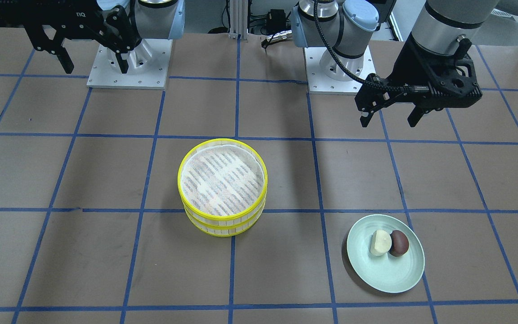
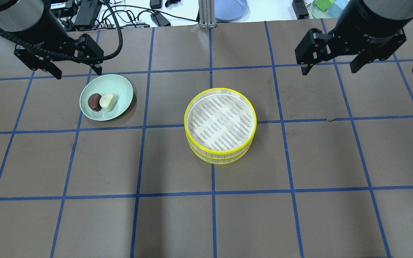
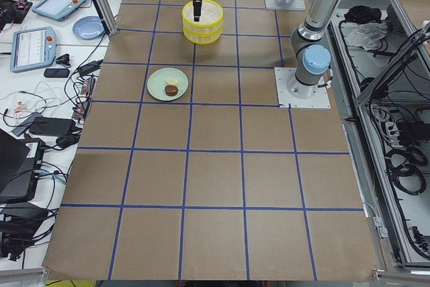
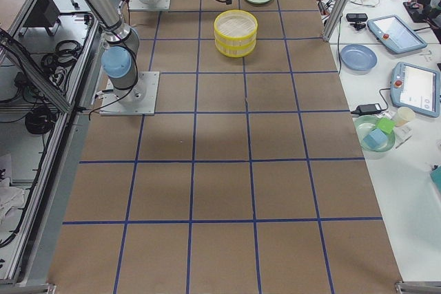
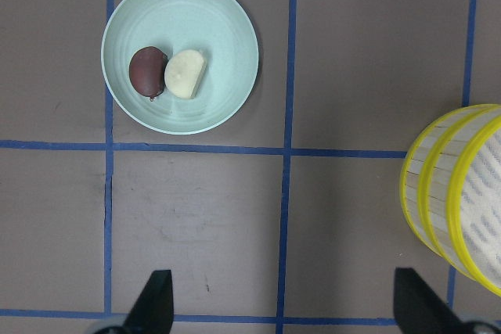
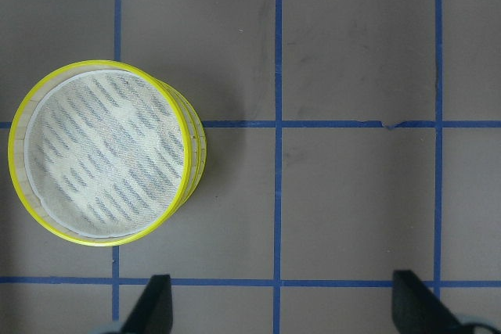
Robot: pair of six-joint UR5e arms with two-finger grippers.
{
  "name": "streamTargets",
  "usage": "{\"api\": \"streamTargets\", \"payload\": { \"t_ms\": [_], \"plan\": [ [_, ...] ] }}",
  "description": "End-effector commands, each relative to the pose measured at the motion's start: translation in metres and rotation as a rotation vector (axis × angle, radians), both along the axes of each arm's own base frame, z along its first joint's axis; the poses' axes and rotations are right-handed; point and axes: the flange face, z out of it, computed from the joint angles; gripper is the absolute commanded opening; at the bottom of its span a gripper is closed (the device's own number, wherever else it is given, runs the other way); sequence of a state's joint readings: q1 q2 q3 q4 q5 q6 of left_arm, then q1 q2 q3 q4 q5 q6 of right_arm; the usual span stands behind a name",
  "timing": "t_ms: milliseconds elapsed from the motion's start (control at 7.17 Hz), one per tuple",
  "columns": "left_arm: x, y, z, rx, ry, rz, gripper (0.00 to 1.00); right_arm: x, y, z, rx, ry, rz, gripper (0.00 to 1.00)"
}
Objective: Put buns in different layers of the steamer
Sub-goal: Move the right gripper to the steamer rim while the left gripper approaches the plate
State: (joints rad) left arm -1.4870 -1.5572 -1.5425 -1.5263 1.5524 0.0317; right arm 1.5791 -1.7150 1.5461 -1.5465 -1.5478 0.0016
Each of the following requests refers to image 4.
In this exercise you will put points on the blue foam cube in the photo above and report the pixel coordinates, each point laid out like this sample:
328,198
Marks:
375,139

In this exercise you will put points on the paper cup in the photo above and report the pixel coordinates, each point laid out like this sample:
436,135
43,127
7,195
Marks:
403,116

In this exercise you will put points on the black webcam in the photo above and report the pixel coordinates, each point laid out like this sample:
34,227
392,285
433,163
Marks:
357,20

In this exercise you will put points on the blue plate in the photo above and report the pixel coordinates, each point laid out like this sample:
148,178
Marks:
358,57

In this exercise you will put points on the lower teach pendant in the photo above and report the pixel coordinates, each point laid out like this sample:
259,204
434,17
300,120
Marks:
417,88

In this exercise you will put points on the green foam cube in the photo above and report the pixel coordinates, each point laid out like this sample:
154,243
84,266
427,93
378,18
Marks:
386,125

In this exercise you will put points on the aluminium frame post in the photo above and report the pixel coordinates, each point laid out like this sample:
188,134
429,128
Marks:
339,1

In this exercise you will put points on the upper teach pendant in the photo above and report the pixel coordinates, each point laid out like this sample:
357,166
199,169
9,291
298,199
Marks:
395,34

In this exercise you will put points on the teach pendant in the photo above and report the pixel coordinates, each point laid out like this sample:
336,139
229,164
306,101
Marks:
395,34
417,88

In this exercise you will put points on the green glass bowl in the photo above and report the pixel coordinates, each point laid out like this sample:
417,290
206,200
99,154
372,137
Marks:
367,123

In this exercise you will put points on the yellow steamer layer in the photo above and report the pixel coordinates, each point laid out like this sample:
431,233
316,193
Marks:
235,51
235,27

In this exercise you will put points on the aluminium frame rail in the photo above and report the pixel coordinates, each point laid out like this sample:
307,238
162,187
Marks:
18,54

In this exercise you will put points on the black power adapter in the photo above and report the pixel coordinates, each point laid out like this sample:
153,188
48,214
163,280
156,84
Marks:
367,109

